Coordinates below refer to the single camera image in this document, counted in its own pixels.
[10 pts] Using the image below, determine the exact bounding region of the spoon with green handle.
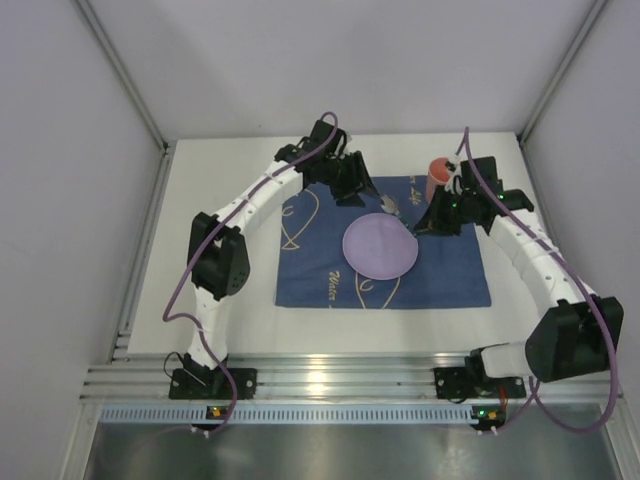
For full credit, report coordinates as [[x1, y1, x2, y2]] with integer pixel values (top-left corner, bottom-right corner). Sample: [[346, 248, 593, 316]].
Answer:
[[380, 195, 416, 236]]

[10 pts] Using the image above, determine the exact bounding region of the orange plastic cup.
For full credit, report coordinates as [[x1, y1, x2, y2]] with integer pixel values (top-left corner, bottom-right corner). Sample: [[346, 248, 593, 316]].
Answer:
[[425, 157, 456, 204]]

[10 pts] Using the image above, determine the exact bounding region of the purple plastic plate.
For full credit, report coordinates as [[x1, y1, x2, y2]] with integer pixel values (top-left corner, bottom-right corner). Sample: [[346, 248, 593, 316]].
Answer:
[[342, 213, 419, 281]]

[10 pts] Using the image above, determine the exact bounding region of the blue fish-print cloth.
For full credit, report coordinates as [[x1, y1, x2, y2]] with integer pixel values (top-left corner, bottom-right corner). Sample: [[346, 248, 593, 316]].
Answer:
[[275, 184, 492, 310]]

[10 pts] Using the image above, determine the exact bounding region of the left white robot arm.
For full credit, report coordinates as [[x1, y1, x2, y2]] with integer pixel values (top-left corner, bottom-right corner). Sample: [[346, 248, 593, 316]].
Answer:
[[187, 138, 378, 370]]

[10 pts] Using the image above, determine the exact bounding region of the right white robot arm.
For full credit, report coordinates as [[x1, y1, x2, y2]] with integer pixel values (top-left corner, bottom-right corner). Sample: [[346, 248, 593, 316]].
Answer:
[[416, 187, 624, 383]]

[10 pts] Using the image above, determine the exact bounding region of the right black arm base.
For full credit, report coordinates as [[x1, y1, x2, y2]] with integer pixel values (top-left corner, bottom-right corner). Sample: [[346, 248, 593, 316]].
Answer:
[[433, 349, 526, 403]]

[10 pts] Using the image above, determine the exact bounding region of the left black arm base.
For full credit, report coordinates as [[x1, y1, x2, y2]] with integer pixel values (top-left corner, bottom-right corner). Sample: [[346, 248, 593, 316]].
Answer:
[[163, 352, 258, 400]]

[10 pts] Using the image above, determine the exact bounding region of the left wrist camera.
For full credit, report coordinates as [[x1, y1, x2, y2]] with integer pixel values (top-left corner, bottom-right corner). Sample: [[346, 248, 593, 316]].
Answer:
[[309, 119, 349, 156]]

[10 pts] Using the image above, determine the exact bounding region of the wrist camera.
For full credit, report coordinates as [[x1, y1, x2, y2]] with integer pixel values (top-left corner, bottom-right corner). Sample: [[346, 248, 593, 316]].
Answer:
[[309, 119, 349, 156], [445, 156, 503, 195]]

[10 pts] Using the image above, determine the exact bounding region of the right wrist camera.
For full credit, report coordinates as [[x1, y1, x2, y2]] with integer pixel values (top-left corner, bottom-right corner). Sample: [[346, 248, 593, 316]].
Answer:
[[445, 156, 503, 195]]

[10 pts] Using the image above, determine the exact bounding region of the aluminium frame rail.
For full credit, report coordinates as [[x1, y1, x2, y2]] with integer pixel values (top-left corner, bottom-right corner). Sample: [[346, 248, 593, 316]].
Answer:
[[79, 352, 624, 404]]

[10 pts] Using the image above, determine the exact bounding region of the perforated cable duct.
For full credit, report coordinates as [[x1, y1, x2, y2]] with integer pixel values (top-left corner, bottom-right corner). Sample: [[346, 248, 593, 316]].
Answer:
[[99, 403, 504, 425]]

